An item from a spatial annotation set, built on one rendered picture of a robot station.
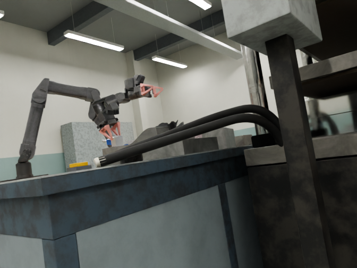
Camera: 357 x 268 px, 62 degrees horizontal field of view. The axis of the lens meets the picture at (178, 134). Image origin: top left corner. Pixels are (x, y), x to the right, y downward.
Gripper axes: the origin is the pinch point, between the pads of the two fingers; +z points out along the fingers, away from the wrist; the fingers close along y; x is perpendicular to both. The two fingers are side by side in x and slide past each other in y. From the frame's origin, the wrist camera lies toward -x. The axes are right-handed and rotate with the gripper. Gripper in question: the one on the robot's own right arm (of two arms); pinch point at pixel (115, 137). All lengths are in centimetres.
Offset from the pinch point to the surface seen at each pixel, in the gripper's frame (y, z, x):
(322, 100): 46, 36, -80
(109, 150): -8.3, 5.5, -1.1
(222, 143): 33, 30, -32
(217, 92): 722, -143, 302
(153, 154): -9.4, 20.1, -26.0
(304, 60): 83, 12, -76
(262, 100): 5, 25, -73
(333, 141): -3, 48, -87
